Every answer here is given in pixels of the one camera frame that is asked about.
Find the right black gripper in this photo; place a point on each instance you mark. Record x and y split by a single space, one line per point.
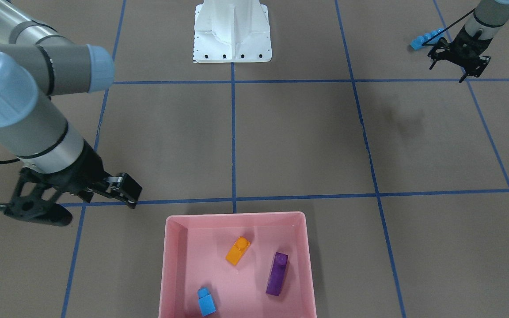
87 168

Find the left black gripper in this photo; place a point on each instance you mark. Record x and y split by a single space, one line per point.
474 44

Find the long blue block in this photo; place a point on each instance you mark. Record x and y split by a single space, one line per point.
427 38

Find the orange block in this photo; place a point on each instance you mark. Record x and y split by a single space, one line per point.
237 251

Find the small blue block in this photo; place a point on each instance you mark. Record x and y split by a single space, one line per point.
205 302

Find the purple block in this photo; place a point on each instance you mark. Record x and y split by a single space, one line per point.
277 273

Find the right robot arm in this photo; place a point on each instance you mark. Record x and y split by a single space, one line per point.
36 64

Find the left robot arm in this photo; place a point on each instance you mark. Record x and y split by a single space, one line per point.
485 20

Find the pink plastic box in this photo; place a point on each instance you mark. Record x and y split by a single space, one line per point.
194 253

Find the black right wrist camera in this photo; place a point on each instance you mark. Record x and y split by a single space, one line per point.
31 202

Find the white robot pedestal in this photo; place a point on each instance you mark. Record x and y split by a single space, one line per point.
232 31

